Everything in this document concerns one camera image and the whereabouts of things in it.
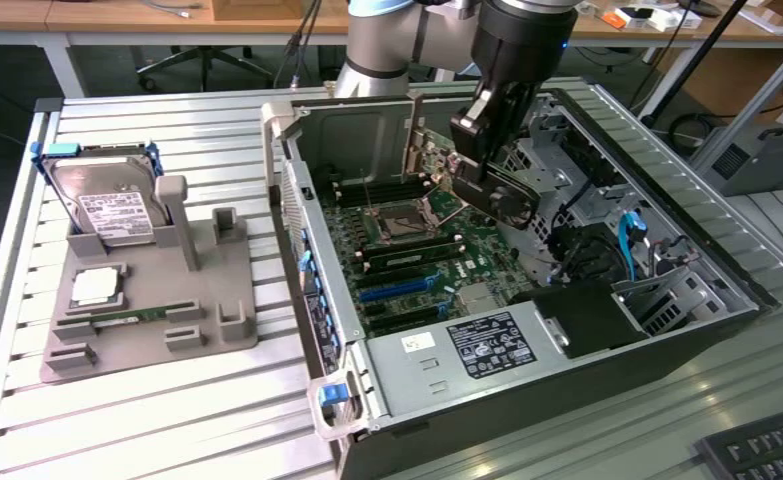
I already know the grey power supply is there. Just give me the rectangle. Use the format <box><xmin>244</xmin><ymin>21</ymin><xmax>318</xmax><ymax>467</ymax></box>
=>
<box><xmin>349</xmin><ymin>301</ymin><xmax>574</xmax><ymax>420</ymax></box>

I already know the silver CPU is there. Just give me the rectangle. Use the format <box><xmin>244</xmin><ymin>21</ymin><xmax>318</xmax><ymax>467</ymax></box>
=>
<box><xmin>70</xmin><ymin>267</ymin><xmax>126</xmax><ymax>306</ymax></box>

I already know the black wire bundle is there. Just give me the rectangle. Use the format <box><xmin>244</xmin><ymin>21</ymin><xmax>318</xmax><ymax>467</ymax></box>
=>
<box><xmin>550</xmin><ymin>224</ymin><xmax>633</xmax><ymax>289</ymax></box>

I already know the CPU socket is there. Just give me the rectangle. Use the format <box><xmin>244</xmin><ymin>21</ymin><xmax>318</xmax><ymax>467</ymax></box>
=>
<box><xmin>374</xmin><ymin>202</ymin><xmax>444</xmax><ymax>241</ymax></box>

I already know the grey computer tower with handle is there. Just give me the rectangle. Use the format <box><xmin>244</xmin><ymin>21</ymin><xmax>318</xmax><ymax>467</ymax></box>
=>
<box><xmin>688</xmin><ymin>124</ymin><xmax>783</xmax><ymax>199</ymax></box>

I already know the hard disk with blue caddy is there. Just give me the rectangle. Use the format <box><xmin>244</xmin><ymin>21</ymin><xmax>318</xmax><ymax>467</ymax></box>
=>
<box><xmin>30</xmin><ymin>141</ymin><xmax>170</xmax><ymax>249</ymax></box>

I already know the black expansion slot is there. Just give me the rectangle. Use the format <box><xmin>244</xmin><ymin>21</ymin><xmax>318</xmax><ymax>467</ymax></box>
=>
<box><xmin>368</xmin><ymin>315</ymin><xmax>449</xmax><ymax>336</ymax></box>
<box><xmin>353</xmin><ymin>268</ymin><xmax>428</xmax><ymax>290</ymax></box>
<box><xmin>362</xmin><ymin>303</ymin><xmax>445</xmax><ymax>324</ymax></box>

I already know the black keyboard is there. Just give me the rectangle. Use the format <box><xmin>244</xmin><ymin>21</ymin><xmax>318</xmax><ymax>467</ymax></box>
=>
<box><xmin>695</xmin><ymin>402</ymin><xmax>783</xmax><ymax>480</ymax></box>

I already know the black plastic shroud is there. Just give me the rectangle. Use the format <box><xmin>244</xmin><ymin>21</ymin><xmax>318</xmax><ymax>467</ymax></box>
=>
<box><xmin>510</xmin><ymin>279</ymin><xmax>651</xmax><ymax>360</ymax></box>

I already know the perforated metal drive cage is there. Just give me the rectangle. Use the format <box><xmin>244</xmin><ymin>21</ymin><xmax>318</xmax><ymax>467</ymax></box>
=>
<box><xmin>501</xmin><ymin>110</ymin><xmax>640</xmax><ymax>236</ymax></box>

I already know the graphics card with black cooler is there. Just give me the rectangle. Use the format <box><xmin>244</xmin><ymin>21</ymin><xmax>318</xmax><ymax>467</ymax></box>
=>
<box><xmin>404</xmin><ymin>91</ymin><xmax>541</xmax><ymax>232</ymax></box>

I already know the blue wire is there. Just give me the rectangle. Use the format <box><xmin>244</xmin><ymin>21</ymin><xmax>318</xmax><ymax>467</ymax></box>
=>
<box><xmin>621</xmin><ymin>209</ymin><xmax>653</xmax><ymax>281</ymax></box>

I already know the grey printed parts rack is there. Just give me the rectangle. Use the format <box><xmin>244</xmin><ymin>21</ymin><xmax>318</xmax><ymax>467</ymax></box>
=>
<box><xmin>41</xmin><ymin>174</ymin><xmax>260</xmax><ymax>385</ymax></box>

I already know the metal socket cover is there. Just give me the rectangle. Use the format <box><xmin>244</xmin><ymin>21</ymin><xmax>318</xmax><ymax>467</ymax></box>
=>
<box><xmin>417</xmin><ymin>180</ymin><xmax>465</xmax><ymax>224</ymax></box>

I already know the metal disk bay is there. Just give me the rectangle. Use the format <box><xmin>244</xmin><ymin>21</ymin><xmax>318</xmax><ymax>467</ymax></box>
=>
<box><xmin>614</xmin><ymin>264</ymin><xmax>733</xmax><ymax>336</ymax></box>

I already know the black stand pole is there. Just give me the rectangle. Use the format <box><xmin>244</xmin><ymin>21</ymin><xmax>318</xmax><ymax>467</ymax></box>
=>
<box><xmin>637</xmin><ymin>0</ymin><xmax>753</xmax><ymax>124</ymax></box>

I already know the black RAM stick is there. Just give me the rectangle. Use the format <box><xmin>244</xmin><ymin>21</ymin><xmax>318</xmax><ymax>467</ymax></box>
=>
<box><xmin>366</xmin><ymin>244</ymin><xmax>466</xmax><ymax>275</ymax></box>

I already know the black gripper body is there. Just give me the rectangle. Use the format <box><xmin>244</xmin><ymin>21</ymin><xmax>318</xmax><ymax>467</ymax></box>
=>
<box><xmin>469</xmin><ymin>0</ymin><xmax>581</xmax><ymax>87</ymax></box>

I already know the green motherboard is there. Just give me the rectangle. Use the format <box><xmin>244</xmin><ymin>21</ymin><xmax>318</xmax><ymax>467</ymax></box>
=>
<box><xmin>321</xmin><ymin>174</ymin><xmax>540</xmax><ymax>339</ymax></box>

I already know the black open PC case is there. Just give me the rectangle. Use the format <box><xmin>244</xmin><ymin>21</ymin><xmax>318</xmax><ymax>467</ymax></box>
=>
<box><xmin>261</xmin><ymin>87</ymin><xmax>781</xmax><ymax>480</ymax></box>

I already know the white small box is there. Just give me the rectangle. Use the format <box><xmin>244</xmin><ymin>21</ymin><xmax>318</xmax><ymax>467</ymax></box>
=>
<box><xmin>651</xmin><ymin>9</ymin><xmax>704</xmax><ymax>32</ymax></box>

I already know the black office chair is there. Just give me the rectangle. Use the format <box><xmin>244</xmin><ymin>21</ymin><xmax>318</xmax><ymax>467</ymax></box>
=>
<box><xmin>135</xmin><ymin>44</ymin><xmax>280</xmax><ymax>92</ymax></box>

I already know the green RAM stick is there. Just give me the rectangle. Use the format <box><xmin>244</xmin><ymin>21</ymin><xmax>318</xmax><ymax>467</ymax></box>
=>
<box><xmin>90</xmin><ymin>305</ymin><xmax>190</xmax><ymax>329</ymax></box>

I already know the wooden desk with white legs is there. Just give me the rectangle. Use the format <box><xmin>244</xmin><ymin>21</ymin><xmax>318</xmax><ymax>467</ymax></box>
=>
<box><xmin>0</xmin><ymin>0</ymin><xmax>353</xmax><ymax>99</ymax></box>
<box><xmin>564</xmin><ymin>0</ymin><xmax>783</xmax><ymax>121</ymax></box>

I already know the silver chipset heatsink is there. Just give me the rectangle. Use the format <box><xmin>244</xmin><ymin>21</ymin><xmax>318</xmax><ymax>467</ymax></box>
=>
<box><xmin>456</xmin><ymin>287</ymin><xmax>508</xmax><ymax>315</ymax></box>

